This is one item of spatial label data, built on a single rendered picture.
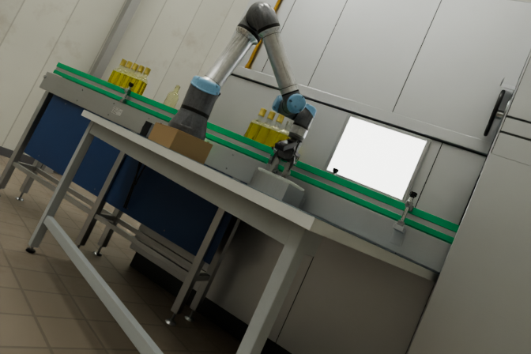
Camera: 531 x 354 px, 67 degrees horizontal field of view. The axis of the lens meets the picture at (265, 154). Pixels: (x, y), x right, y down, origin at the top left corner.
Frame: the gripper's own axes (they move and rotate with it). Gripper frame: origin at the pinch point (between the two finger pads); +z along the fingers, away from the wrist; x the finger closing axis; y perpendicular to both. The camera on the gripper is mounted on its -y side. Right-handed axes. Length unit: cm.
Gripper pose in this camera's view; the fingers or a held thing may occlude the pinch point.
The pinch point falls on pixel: (276, 175)
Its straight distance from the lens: 177.4
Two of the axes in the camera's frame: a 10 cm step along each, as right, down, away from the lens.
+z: -4.2, 9.0, -0.9
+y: 3.7, 2.6, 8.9
